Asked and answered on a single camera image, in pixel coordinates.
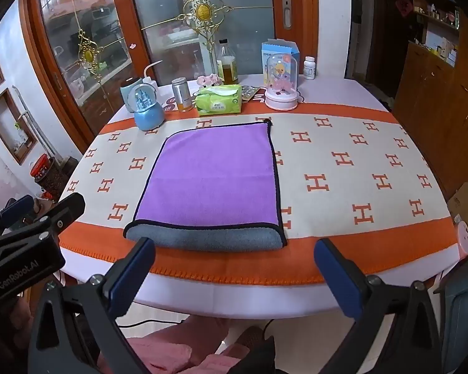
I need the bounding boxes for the pink round stool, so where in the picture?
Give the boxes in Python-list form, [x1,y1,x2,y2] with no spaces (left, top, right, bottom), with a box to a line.
[454,220,468,260]

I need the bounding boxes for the red lid jar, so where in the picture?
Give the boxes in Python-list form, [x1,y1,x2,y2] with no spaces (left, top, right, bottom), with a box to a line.
[30,153,57,182]

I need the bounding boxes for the person's pink trouser legs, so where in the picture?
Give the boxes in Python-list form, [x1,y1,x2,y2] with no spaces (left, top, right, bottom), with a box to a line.
[99,315,274,374]

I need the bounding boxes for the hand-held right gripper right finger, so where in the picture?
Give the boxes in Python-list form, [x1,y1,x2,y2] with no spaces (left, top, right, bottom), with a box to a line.
[314,237,443,374]

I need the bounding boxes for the wooden framed wall niche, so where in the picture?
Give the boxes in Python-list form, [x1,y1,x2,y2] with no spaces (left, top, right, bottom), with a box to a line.
[0,88,39,165]

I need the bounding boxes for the pink flower ornament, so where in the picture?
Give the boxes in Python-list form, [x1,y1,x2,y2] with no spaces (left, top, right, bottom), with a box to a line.
[197,74,224,87]

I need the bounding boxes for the blue snow globe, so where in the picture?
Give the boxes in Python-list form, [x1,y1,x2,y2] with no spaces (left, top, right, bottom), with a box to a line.
[126,83,165,131]

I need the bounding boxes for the orange and cream patterned blanket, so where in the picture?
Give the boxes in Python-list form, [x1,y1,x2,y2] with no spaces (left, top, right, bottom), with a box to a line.
[58,102,458,286]

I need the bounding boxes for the silver metal can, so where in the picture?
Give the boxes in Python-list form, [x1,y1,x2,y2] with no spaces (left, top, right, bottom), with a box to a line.
[172,78,190,113]

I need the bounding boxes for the glass oil bottle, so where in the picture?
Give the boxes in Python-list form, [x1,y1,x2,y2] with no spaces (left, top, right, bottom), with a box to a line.
[216,39,239,85]

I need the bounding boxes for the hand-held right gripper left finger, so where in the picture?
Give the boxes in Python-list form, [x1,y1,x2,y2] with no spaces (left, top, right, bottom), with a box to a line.
[27,237,157,374]

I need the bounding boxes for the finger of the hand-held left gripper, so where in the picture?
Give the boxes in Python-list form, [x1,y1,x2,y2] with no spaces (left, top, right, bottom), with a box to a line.
[0,196,36,242]
[8,192,86,244]

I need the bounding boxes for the cardboard box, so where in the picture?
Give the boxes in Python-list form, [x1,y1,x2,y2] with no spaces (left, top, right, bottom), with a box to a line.
[447,181,468,230]

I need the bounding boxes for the wooden cabinet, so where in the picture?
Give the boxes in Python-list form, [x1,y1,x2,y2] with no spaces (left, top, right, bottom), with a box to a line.
[392,6,468,201]

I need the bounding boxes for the wooden wall shelf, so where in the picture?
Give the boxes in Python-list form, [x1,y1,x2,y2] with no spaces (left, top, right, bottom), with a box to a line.
[411,0,461,67]

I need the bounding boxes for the pink dome music box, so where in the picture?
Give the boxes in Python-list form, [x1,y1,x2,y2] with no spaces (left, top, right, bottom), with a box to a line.
[264,53,299,110]

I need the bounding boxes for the green tissue pack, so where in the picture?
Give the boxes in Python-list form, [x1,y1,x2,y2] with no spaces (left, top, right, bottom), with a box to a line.
[195,84,244,116]

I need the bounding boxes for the blue and white carton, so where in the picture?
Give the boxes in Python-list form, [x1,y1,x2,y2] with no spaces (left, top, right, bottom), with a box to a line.
[261,39,301,86]

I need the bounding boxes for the purple and grey towel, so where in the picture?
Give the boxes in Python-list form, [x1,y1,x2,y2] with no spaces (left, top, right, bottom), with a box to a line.
[124,121,288,252]

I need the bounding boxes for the wooden framed glass sliding door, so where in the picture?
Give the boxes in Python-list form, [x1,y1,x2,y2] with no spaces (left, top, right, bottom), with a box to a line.
[19,0,319,154]

